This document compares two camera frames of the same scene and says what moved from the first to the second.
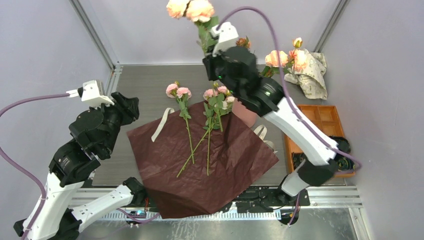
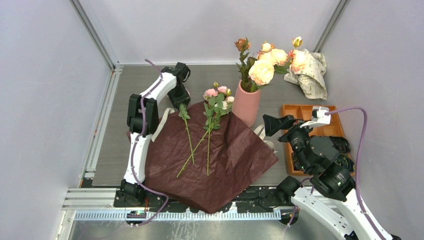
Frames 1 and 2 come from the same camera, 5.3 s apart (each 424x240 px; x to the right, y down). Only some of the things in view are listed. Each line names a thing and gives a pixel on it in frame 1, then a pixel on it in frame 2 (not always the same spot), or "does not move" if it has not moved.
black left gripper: (129, 106) → (185, 98)
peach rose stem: (296, 61) does not move
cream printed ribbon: (263, 135) does not move
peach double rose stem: (201, 12) → (261, 71)
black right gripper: (211, 61) → (272, 124)
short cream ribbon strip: (163, 121) does not move
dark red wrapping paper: (185, 169) does not move
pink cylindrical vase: (245, 115) does not move
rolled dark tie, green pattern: (297, 158) does not move
